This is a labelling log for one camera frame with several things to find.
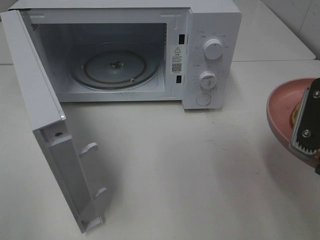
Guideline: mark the white microwave oven body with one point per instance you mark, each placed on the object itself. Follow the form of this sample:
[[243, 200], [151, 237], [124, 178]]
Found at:
[[71, 29]]

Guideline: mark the white warning label sticker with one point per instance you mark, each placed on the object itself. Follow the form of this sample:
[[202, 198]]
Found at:
[[177, 58]]

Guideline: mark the white timer knob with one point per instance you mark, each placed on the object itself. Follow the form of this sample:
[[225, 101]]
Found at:
[[207, 80]]

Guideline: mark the white microwave door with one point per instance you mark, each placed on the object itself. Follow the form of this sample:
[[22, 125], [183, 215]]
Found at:
[[48, 120]]

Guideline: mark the glass microwave turntable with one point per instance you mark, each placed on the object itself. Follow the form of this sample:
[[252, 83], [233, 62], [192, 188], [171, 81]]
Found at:
[[114, 69]]

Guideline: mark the upper white power knob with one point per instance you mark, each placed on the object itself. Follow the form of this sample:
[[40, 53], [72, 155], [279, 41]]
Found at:
[[213, 48]]

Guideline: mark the round white door button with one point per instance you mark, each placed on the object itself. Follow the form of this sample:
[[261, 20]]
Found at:
[[203, 99]]

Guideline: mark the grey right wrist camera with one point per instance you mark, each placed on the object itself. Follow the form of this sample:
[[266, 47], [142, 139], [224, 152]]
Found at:
[[305, 138]]

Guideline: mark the pink round plate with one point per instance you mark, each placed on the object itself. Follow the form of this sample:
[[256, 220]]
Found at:
[[280, 104]]

